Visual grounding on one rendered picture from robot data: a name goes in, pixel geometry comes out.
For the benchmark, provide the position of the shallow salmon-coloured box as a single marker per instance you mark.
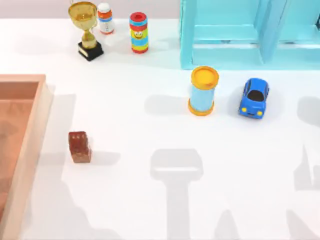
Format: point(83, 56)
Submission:
point(17, 140)

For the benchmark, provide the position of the brown bread loaf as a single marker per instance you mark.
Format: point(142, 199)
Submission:
point(80, 147)

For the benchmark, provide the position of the white and orange bottle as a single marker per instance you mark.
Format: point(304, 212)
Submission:
point(106, 21)

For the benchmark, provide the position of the stack of coloured rings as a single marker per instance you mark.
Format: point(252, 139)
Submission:
point(138, 33)

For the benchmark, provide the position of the blue toy car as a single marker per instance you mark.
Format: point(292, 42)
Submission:
point(253, 97)

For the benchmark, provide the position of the blue can with yellow lid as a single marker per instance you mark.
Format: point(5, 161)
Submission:
point(203, 92)

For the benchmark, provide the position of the light blue rack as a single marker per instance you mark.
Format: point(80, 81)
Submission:
point(225, 35)

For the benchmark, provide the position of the gold trophy with black base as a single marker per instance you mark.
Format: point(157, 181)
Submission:
point(86, 37)

